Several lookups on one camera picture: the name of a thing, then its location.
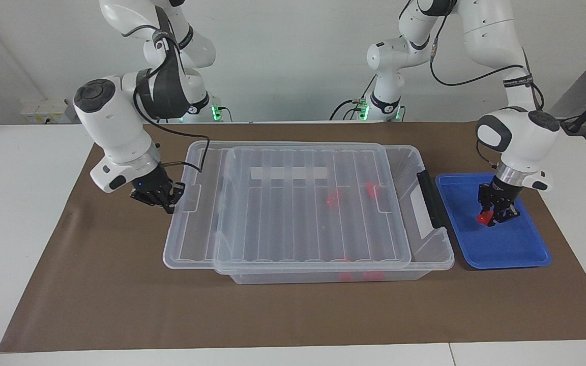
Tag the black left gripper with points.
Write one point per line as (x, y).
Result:
(505, 193)

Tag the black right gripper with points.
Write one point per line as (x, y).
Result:
(153, 187)

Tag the red block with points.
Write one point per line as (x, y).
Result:
(485, 218)
(346, 276)
(373, 189)
(333, 198)
(373, 276)

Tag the clear ribbed box lid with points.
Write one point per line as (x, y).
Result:
(191, 239)

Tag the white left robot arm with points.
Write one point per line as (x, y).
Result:
(522, 137)

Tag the blue plastic tray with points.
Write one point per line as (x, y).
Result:
(496, 249)

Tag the clear plastic storage box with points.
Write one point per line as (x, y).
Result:
(428, 251)

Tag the white power strip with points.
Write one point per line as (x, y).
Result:
(44, 113)

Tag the brown table mat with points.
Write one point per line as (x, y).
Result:
(293, 315)

